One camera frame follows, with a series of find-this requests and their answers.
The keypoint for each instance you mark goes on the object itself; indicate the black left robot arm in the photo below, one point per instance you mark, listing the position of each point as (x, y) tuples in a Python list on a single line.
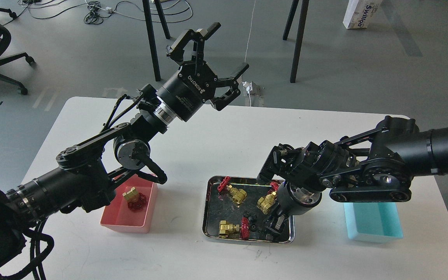
[(89, 173)]

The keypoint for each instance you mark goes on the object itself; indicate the brass valve red handle bottom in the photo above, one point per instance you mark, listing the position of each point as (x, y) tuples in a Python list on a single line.
[(230, 230)]

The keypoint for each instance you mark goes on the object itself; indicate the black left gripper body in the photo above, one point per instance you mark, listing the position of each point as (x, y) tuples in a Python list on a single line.
[(187, 90)]

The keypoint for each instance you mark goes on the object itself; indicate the white cardboard box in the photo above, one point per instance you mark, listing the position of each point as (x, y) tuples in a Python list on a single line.
[(359, 13)]

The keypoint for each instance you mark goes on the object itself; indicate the small black gear middle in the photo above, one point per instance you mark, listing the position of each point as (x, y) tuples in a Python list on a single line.
[(252, 219)]

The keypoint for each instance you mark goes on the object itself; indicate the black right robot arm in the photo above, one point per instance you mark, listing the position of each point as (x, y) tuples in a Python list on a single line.
[(375, 166)]

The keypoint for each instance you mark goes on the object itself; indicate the white power adapter floor socket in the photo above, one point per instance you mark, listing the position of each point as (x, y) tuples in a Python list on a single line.
[(252, 94)]

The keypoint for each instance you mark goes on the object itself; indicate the light blue plastic box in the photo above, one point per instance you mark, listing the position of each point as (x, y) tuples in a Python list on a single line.
[(376, 222)]

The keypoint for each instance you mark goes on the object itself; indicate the pink plastic box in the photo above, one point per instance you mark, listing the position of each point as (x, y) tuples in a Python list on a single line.
[(118, 217)]

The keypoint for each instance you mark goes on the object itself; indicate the brass valve red handle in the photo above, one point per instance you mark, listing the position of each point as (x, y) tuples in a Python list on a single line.
[(265, 203), (237, 195), (230, 230), (136, 201)]

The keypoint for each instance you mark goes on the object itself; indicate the shiny metal tray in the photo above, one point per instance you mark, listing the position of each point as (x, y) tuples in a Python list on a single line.
[(219, 206)]

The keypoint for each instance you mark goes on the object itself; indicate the black table leg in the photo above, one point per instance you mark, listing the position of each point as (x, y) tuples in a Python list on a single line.
[(150, 32), (300, 33)]

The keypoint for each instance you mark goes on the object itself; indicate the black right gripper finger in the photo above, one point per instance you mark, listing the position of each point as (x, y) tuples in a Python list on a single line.
[(273, 219), (278, 235)]

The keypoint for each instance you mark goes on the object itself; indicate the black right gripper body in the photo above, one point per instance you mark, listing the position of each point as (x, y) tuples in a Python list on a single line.
[(292, 200)]

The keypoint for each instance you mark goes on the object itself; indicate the black table leg left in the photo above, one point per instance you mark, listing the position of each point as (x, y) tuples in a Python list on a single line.
[(150, 32)]

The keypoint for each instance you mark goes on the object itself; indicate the black table leg right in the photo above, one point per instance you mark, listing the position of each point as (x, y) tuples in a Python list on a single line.
[(300, 33)]

